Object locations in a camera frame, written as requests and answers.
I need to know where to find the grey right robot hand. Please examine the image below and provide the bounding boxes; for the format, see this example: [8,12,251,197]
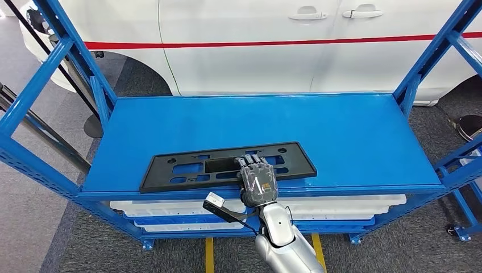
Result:
[234,154,280,209]

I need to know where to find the white car red stripe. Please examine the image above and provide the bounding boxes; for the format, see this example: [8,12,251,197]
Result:
[19,0,482,107]

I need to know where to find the stanchion post chrome base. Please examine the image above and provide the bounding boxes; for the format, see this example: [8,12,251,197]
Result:
[0,83,92,175]

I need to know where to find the blue metal shelf rack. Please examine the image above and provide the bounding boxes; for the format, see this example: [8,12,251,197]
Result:
[0,0,482,251]

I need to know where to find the black barrier belt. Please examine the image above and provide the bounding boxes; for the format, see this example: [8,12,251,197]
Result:
[3,0,101,121]

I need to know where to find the black plastic plate frame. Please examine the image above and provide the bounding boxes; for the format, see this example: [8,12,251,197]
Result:
[139,141,318,195]

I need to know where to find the dark round stanchion base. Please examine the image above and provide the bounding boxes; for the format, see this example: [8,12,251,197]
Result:
[450,114,482,143]

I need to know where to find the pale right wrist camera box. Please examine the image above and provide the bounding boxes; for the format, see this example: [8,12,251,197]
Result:
[202,192,226,213]

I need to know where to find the stanchion post dark base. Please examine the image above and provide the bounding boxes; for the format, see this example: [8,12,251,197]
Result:
[48,33,105,139]

